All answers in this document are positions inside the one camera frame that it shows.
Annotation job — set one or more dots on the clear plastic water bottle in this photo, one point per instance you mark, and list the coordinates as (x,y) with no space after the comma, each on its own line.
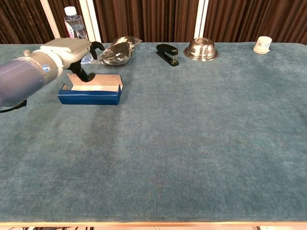
(75,26)

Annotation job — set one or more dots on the dark brown pleated curtain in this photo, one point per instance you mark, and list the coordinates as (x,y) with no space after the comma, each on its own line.
(148,19)

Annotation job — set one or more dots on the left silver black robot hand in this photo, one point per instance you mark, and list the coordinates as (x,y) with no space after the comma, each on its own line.
(67,50)

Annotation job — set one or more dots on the upturned stainless steel bowl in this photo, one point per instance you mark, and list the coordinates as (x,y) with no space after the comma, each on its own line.
(201,49)

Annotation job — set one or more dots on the blue printed glasses case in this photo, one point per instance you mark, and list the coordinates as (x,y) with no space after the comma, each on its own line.
(91,98)

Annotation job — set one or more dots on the plastic bag with black contents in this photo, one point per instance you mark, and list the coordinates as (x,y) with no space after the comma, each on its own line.
(116,54)

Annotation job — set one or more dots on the black stapler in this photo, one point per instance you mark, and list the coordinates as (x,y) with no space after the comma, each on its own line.
(168,51)

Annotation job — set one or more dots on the white metal frame post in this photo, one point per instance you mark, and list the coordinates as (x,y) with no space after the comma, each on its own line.
(201,19)
(51,21)
(91,21)

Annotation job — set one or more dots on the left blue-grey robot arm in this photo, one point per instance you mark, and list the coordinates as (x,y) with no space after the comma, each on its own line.
(21,76)

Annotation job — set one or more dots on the teal blue table cloth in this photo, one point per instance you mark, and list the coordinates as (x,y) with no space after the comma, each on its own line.
(180,143)

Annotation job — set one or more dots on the small white jar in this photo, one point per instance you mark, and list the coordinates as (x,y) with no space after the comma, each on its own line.
(262,45)

